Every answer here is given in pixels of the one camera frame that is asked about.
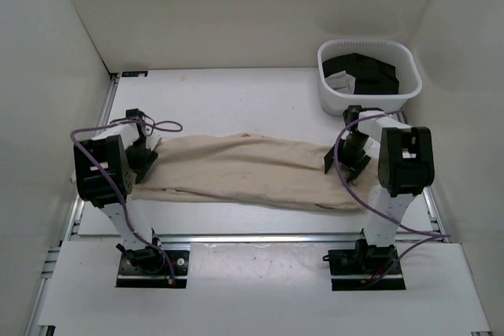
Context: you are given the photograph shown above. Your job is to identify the beige trousers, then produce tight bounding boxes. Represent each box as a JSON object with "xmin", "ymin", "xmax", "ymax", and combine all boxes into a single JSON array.
[{"xmin": 131, "ymin": 133, "xmax": 363, "ymax": 212}]

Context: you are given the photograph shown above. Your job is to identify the black trousers in basket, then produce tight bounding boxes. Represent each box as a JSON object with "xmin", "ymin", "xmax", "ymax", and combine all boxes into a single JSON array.
[{"xmin": 322, "ymin": 53, "xmax": 399, "ymax": 95}]

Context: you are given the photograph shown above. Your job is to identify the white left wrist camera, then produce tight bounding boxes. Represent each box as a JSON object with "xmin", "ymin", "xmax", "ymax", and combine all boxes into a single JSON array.
[{"xmin": 145, "ymin": 133, "xmax": 162, "ymax": 151}]

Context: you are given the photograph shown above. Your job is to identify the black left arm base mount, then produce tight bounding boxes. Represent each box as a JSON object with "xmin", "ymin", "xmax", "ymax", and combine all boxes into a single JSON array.
[{"xmin": 116, "ymin": 244, "xmax": 190, "ymax": 289}]

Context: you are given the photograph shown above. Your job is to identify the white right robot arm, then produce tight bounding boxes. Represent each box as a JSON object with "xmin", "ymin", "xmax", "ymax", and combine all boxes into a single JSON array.
[{"xmin": 324, "ymin": 105, "xmax": 435, "ymax": 275}]

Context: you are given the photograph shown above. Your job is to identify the aluminium right side rail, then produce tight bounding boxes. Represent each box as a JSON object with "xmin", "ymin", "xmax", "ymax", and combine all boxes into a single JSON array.
[{"xmin": 396, "ymin": 109, "xmax": 447, "ymax": 243}]

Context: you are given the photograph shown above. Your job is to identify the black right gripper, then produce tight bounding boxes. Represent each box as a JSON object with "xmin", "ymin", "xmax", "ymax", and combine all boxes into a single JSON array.
[{"xmin": 324, "ymin": 132, "xmax": 372, "ymax": 183}]

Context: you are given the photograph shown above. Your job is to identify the aluminium rail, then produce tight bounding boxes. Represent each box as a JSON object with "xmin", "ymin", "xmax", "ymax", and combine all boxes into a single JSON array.
[
  {"xmin": 160, "ymin": 233, "xmax": 361, "ymax": 244},
  {"xmin": 396, "ymin": 109, "xmax": 447, "ymax": 243},
  {"xmin": 21, "ymin": 72, "xmax": 119, "ymax": 336}
]

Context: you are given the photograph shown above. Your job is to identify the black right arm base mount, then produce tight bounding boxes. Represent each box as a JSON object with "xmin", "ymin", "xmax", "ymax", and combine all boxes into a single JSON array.
[{"xmin": 322, "ymin": 238, "xmax": 406, "ymax": 291}]

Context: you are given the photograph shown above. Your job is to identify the aluminium front rail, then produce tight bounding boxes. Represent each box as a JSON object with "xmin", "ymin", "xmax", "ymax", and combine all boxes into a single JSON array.
[{"xmin": 160, "ymin": 233, "xmax": 361, "ymax": 244}]

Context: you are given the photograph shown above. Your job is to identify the aluminium left side rail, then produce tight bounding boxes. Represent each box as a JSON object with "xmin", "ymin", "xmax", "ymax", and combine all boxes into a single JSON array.
[{"xmin": 21, "ymin": 72, "xmax": 119, "ymax": 336}]

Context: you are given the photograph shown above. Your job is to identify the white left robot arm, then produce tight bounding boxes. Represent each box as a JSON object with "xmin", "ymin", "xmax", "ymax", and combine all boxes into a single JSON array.
[{"xmin": 70, "ymin": 109, "xmax": 166, "ymax": 274}]

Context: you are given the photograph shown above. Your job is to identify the black label sticker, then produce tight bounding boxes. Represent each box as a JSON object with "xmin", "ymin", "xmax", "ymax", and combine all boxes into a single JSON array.
[{"xmin": 121, "ymin": 71, "xmax": 148, "ymax": 78}]

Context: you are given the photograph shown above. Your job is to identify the white plastic basket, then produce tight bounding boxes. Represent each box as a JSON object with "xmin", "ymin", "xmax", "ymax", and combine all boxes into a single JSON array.
[{"xmin": 317, "ymin": 38, "xmax": 422, "ymax": 115}]

